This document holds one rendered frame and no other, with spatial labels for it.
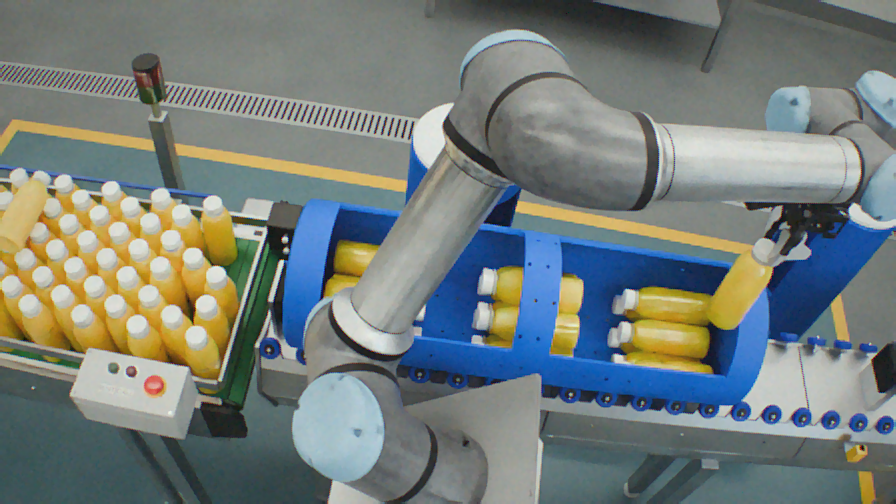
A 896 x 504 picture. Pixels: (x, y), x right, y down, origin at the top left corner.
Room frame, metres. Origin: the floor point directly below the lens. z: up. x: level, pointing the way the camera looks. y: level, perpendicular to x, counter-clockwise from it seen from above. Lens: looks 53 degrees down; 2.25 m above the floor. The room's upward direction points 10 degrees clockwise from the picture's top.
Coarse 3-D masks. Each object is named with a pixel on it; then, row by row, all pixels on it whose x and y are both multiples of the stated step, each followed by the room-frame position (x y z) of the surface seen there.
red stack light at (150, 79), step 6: (150, 72) 1.10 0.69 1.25; (156, 72) 1.11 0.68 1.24; (162, 72) 1.13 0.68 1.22; (138, 78) 1.09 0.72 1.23; (144, 78) 1.09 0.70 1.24; (150, 78) 1.10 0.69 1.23; (156, 78) 1.11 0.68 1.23; (162, 78) 1.13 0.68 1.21; (138, 84) 1.09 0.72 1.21; (144, 84) 1.09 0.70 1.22; (150, 84) 1.09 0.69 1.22; (156, 84) 1.10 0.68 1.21
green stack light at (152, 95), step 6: (162, 84) 1.12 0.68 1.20; (138, 90) 1.10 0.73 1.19; (144, 90) 1.09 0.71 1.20; (150, 90) 1.09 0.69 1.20; (156, 90) 1.10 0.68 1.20; (162, 90) 1.12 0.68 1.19; (144, 96) 1.09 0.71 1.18; (150, 96) 1.09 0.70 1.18; (156, 96) 1.10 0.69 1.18; (162, 96) 1.11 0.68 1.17; (144, 102) 1.09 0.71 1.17; (150, 102) 1.09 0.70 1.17; (156, 102) 1.10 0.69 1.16
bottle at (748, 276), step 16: (752, 256) 0.75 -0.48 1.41; (736, 272) 0.74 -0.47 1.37; (752, 272) 0.73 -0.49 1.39; (768, 272) 0.73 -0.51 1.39; (720, 288) 0.75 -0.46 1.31; (736, 288) 0.72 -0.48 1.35; (752, 288) 0.72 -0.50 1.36; (720, 304) 0.72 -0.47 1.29; (736, 304) 0.71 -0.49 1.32; (752, 304) 0.72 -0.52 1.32; (720, 320) 0.71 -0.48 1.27; (736, 320) 0.71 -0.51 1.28
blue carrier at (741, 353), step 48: (336, 240) 0.90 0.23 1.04; (480, 240) 0.92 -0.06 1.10; (528, 240) 0.84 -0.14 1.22; (576, 240) 0.88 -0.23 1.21; (288, 288) 0.67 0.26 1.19; (528, 288) 0.74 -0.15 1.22; (624, 288) 0.92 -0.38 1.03; (672, 288) 0.93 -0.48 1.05; (288, 336) 0.64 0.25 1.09; (432, 336) 0.77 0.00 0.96; (528, 336) 0.68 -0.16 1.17; (720, 336) 0.84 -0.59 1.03; (576, 384) 0.66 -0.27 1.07; (624, 384) 0.66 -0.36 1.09; (672, 384) 0.66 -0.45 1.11; (720, 384) 0.67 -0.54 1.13
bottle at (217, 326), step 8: (216, 312) 0.67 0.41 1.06; (224, 312) 0.69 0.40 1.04; (200, 320) 0.65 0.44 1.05; (208, 320) 0.66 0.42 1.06; (216, 320) 0.66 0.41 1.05; (224, 320) 0.67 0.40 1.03; (208, 328) 0.65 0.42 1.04; (216, 328) 0.65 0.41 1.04; (224, 328) 0.66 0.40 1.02; (216, 336) 0.65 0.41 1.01; (224, 336) 0.66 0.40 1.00; (224, 344) 0.66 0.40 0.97; (224, 352) 0.65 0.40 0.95
